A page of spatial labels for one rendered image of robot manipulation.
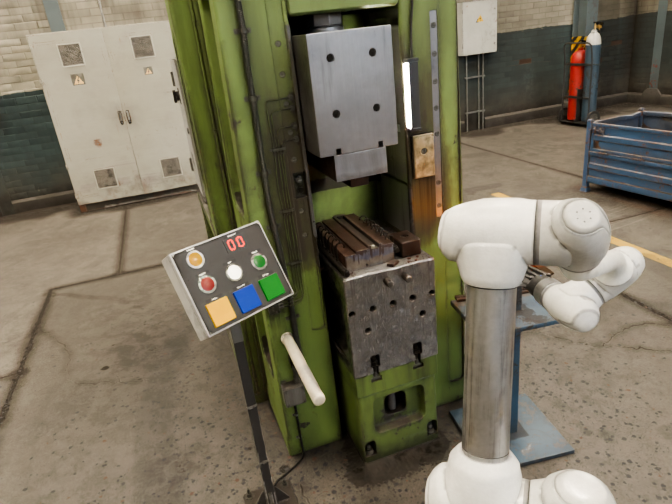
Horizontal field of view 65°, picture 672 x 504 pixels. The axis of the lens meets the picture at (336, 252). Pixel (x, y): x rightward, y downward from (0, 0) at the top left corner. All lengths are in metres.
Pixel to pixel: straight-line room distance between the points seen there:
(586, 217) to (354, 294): 1.13
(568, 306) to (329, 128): 0.94
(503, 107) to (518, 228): 8.54
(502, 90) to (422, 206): 7.39
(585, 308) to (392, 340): 0.85
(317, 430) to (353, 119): 1.40
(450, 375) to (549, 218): 1.72
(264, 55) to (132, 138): 5.30
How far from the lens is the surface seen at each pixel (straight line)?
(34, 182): 8.02
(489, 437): 1.21
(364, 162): 1.91
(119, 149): 7.15
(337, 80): 1.84
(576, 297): 1.60
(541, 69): 9.95
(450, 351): 2.61
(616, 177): 5.69
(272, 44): 1.92
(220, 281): 1.69
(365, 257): 2.01
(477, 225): 1.07
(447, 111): 2.20
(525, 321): 2.18
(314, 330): 2.23
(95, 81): 7.08
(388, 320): 2.10
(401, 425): 2.43
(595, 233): 1.05
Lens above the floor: 1.76
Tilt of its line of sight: 23 degrees down
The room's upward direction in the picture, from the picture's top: 7 degrees counter-clockwise
